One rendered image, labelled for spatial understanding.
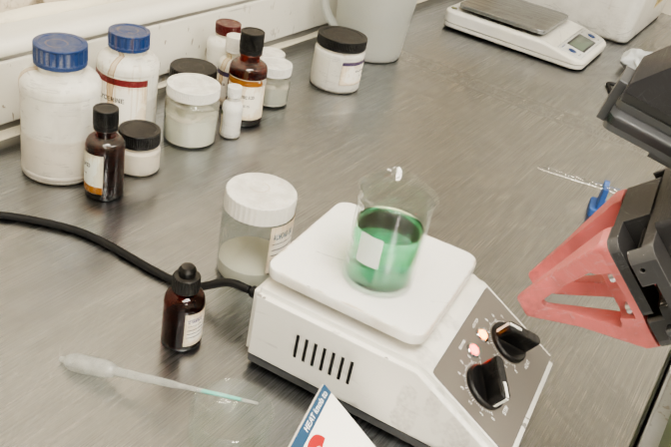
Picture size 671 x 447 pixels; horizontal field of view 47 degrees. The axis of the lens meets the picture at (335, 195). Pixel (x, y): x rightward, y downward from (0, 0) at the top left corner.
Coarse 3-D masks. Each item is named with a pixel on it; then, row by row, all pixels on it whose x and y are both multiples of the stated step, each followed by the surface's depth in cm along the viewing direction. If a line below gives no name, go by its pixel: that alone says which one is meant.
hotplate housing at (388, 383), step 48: (288, 288) 54; (480, 288) 59; (288, 336) 54; (336, 336) 52; (384, 336) 51; (432, 336) 52; (336, 384) 53; (384, 384) 51; (432, 384) 50; (432, 432) 51; (480, 432) 50
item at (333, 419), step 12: (324, 408) 50; (336, 408) 51; (324, 420) 49; (336, 420) 50; (348, 420) 51; (312, 432) 48; (324, 432) 49; (336, 432) 49; (348, 432) 50; (312, 444) 47; (324, 444) 48; (336, 444) 49; (348, 444) 50; (360, 444) 51
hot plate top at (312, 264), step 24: (336, 216) 60; (312, 240) 56; (336, 240) 57; (432, 240) 59; (288, 264) 53; (312, 264) 54; (336, 264) 54; (432, 264) 57; (456, 264) 57; (312, 288) 52; (336, 288) 52; (432, 288) 54; (456, 288) 55; (360, 312) 51; (384, 312) 51; (408, 312) 51; (432, 312) 52; (408, 336) 49
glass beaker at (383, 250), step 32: (384, 192) 53; (416, 192) 53; (352, 224) 52; (384, 224) 49; (416, 224) 49; (352, 256) 52; (384, 256) 50; (416, 256) 51; (352, 288) 52; (384, 288) 51
